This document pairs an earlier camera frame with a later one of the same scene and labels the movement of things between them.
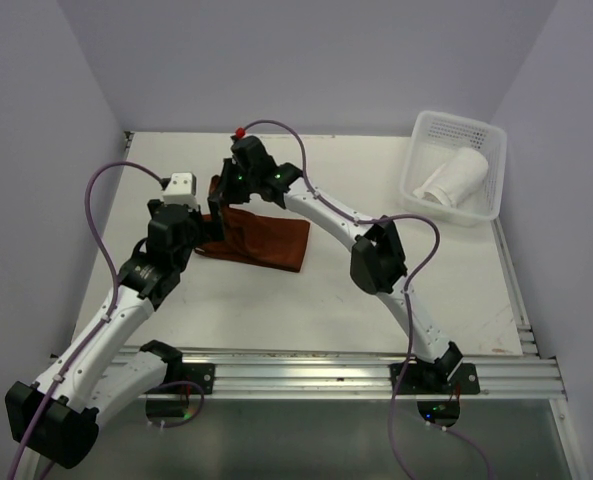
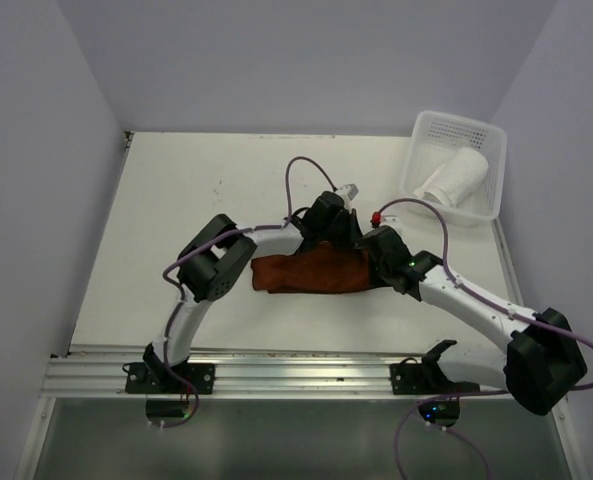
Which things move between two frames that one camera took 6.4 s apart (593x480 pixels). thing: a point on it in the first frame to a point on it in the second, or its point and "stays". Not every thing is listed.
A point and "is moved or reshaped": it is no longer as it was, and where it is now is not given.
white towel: [455, 177] stays
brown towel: [258, 238] is moved or reshaped
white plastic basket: [435, 136] stays
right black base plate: [464, 380] stays
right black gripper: [225, 191] to [371, 264]
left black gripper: [208, 230] to [352, 236]
